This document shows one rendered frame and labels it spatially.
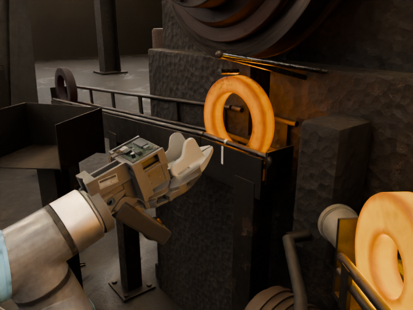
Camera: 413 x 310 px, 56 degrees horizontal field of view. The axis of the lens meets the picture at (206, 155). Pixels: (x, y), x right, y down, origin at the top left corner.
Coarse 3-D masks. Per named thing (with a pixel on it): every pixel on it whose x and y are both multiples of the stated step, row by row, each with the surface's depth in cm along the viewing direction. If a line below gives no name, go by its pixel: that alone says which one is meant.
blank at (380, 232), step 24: (384, 192) 42; (408, 192) 41; (360, 216) 47; (384, 216) 41; (408, 216) 37; (360, 240) 47; (384, 240) 44; (408, 240) 37; (360, 264) 47; (384, 264) 45; (408, 264) 37; (384, 288) 43; (408, 288) 37
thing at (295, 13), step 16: (288, 0) 62; (304, 0) 60; (320, 0) 62; (176, 16) 86; (288, 16) 63; (304, 16) 63; (192, 32) 83; (272, 32) 66; (288, 32) 64; (208, 48) 80; (224, 48) 76; (240, 48) 73; (256, 48) 69; (272, 48) 73
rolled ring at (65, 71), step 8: (56, 72) 167; (64, 72) 159; (56, 80) 169; (64, 80) 170; (72, 80) 159; (56, 88) 171; (64, 88) 172; (72, 88) 159; (64, 96) 171; (72, 96) 159
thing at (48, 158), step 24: (0, 120) 109; (24, 120) 117; (48, 120) 117; (72, 120) 98; (96, 120) 108; (0, 144) 109; (24, 144) 118; (48, 144) 119; (72, 144) 99; (96, 144) 110; (0, 168) 101; (24, 168) 99; (48, 168) 97; (48, 192) 108; (72, 264) 117
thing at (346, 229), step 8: (344, 224) 49; (352, 224) 49; (344, 232) 49; (352, 232) 49; (336, 240) 49; (344, 240) 49; (352, 240) 49; (336, 248) 50; (344, 248) 49; (352, 248) 49; (352, 256) 50; (336, 264) 50; (336, 280) 50; (336, 288) 51
